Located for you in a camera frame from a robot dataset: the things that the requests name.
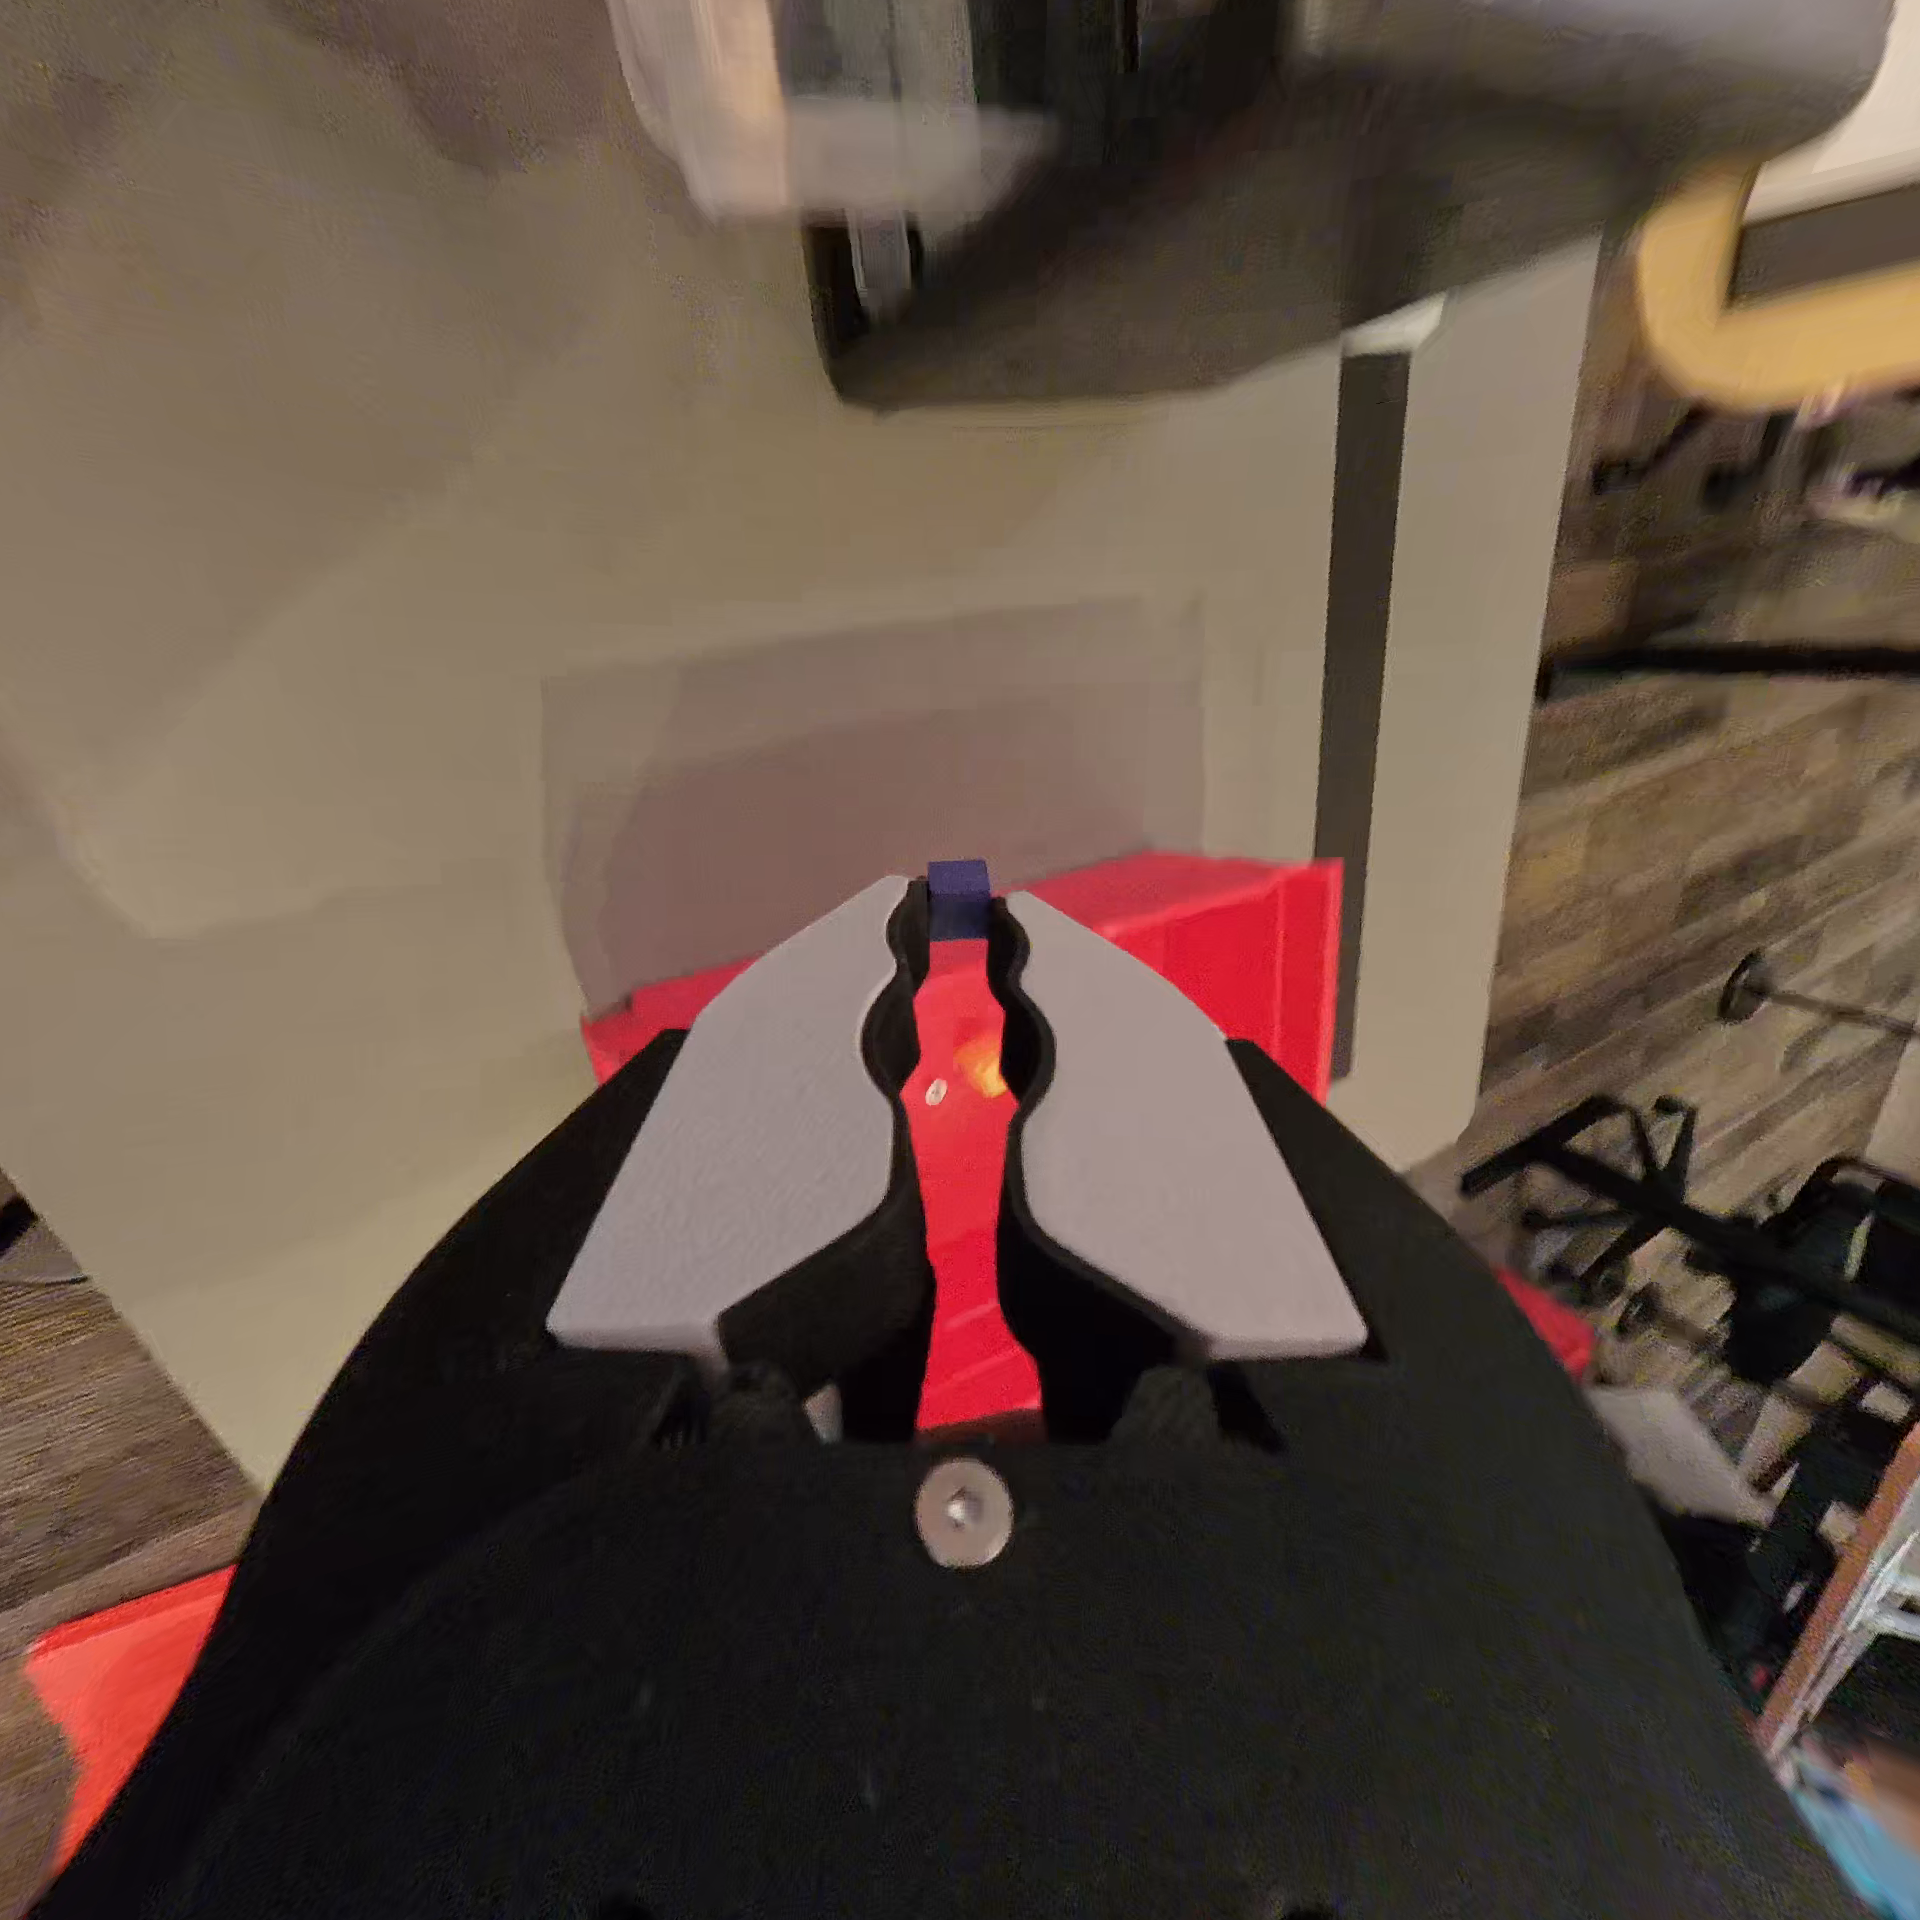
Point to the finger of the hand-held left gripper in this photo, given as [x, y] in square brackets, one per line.
[1592, 58]

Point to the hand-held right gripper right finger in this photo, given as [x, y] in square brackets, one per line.
[1171, 1169]

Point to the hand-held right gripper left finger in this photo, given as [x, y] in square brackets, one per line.
[749, 1141]

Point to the red plastic bin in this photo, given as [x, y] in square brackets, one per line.
[1199, 938]

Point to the small blue cube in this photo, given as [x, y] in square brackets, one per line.
[959, 896]

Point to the black drawer cabinet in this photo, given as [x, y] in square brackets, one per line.
[1199, 268]

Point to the instruction board with wooden edge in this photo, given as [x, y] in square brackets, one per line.
[1726, 325]

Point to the black office chair base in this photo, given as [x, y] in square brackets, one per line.
[1650, 1200]

